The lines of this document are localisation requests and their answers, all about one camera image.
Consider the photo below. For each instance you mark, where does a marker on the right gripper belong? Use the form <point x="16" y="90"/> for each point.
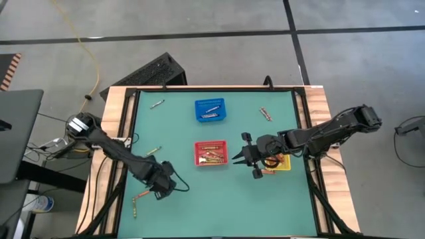
<point x="253" y="156"/>

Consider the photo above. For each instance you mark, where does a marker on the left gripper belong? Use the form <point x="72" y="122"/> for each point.
<point x="162" y="189"/>

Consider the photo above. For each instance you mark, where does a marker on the red crayon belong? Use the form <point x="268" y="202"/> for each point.
<point x="268" y="172"/>

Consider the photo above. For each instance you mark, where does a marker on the crayons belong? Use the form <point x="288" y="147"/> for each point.
<point x="134" y="208"/>

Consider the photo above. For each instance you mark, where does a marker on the blue crayon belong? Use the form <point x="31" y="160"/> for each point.
<point x="212" y="108"/>
<point x="209" y="115"/>

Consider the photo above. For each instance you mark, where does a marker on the grey crayon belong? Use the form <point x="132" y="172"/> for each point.
<point x="157" y="104"/>

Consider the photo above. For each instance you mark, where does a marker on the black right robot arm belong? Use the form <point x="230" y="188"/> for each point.
<point x="318" y="132"/>

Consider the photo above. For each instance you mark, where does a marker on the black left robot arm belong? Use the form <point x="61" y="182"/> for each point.
<point x="116" y="150"/>

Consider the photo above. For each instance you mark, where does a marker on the red plastic basket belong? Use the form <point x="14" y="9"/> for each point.
<point x="210" y="142"/>

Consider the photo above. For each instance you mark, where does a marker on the teal table mat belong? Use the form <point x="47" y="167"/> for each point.
<point x="199" y="206"/>

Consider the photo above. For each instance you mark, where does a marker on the yellow plastic basket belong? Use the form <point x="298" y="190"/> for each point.
<point x="287" y="167"/>

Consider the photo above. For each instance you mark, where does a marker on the blue plastic basket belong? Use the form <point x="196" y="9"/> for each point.
<point x="216" y="101"/>

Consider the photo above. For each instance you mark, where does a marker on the white power strip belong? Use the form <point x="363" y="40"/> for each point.
<point x="59" y="142"/>

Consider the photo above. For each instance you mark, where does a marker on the black desk leg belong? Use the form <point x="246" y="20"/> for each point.
<point x="50" y="176"/>

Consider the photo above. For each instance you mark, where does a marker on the black perforated computer case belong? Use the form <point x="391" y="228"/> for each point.
<point x="149" y="73"/>

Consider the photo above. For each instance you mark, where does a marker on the white plastic bottle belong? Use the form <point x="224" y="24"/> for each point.
<point x="40" y="203"/>

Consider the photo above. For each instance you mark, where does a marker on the grey desk top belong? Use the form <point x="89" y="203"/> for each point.
<point x="13" y="206"/>
<point x="20" y="132"/>

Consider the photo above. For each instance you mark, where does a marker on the black desk object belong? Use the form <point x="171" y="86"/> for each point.
<point x="4" y="125"/>

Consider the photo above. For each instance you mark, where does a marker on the black orange striped mat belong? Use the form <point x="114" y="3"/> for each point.
<point x="6" y="66"/>

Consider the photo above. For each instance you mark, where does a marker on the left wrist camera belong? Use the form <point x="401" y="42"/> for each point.
<point x="167" y="168"/>

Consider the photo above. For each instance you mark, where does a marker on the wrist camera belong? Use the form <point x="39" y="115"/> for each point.
<point x="269" y="144"/>
<point x="167" y="168"/>

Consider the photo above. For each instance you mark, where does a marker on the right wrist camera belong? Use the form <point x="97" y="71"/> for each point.
<point x="269" y="144"/>

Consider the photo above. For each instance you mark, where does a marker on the black aluminium table frame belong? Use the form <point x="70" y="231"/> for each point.
<point x="216" y="89"/>

